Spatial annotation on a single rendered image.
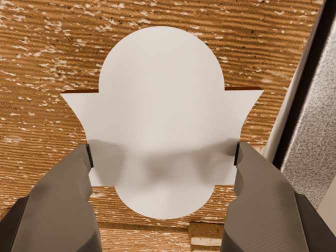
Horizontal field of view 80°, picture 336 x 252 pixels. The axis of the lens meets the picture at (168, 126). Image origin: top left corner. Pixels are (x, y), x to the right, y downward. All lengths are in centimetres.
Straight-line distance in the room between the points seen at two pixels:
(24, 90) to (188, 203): 20
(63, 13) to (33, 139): 15
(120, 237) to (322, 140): 33
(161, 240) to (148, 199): 22
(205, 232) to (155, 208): 18
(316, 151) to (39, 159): 36
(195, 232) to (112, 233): 13
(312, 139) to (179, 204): 22
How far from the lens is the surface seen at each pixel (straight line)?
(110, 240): 39
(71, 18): 22
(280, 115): 28
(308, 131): 31
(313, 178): 37
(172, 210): 17
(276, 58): 23
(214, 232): 34
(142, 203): 16
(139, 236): 37
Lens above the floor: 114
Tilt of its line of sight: 62 degrees down
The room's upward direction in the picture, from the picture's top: 180 degrees clockwise
